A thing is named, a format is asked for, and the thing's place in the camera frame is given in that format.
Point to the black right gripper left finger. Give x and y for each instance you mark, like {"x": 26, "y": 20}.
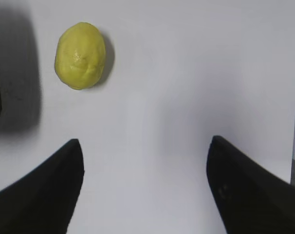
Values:
{"x": 43, "y": 201}

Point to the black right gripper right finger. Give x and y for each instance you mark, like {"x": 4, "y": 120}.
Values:
{"x": 250, "y": 199}

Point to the yellow lemon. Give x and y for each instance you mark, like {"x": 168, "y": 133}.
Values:
{"x": 80, "y": 56}

